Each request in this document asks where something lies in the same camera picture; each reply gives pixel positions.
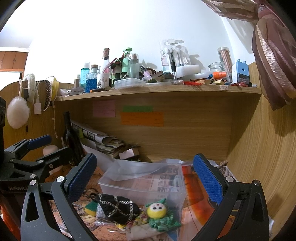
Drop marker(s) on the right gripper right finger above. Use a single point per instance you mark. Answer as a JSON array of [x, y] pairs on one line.
[[251, 221]]

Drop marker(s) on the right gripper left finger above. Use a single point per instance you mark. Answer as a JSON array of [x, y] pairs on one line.
[[37, 220]]

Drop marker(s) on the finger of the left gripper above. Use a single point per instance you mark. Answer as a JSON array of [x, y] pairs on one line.
[[21, 148], [49, 163]]

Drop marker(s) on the yellow green sponge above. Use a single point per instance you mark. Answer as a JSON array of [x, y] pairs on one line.
[[91, 208]]

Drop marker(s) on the green knit glove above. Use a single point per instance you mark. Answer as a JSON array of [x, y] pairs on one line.
[[167, 223]]

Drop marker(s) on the black pouch with chain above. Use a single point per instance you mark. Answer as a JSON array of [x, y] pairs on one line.
[[125, 210]]

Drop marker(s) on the yellow felt ball face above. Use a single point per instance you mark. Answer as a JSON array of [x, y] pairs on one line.
[[156, 210]]

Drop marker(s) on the white cloth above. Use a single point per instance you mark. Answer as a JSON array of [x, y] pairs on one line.
[[139, 232]]

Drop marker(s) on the dark wine bottle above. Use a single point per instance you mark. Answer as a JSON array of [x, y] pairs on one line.
[[72, 140]]

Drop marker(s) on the white fluffy pompom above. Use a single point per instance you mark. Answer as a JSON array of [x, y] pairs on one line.
[[17, 112]]

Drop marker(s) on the stack of newspapers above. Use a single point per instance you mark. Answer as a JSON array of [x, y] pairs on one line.
[[102, 142]]

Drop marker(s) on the silver scrubber in bag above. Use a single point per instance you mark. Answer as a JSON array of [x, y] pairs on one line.
[[104, 211]]

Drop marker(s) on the pink sticky note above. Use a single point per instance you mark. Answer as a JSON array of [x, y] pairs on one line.
[[104, 109]]

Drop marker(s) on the small white cardboard box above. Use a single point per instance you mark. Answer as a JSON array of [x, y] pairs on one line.
[[129, 153]]

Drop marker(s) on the teal liquid bottle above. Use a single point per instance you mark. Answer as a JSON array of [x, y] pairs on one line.
[[84, 72]]

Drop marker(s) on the blue liquid bottle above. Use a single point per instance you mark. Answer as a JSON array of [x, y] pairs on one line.
[[91, 79]]

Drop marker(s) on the clear plastic bin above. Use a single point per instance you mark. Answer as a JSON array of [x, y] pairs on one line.
[[145, 183]]

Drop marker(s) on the green sticky note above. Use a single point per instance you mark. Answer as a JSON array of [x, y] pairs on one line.
[[137, 109]]

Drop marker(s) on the floral fabric scrunchie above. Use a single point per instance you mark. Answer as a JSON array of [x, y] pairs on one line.
[[142, 219]]

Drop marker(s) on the orange sticky note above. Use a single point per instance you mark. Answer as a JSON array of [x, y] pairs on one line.
[[142, 119]]

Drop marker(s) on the clear flat container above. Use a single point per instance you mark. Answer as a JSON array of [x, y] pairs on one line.
[[128, 83]]

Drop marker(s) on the green pump bottle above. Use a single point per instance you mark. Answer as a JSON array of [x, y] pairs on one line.
[[125, 59]]

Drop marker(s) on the wooden shelf board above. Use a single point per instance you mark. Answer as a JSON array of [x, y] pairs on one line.
[[169, 90]]

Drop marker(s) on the orange cap bottle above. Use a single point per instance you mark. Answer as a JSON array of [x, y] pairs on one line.
[[219, 75]]

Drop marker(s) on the blue pencil sharpener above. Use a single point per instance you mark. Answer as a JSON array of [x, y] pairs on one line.
[[240, 72]]

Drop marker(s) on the glass jar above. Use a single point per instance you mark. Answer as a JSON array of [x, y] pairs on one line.
[[216, 67]]

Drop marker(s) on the tall clear stick jar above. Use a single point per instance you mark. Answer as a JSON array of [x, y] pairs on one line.
[[224, 55]]

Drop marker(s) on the pink curtain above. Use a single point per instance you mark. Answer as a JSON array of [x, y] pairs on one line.
[[272, 44]]

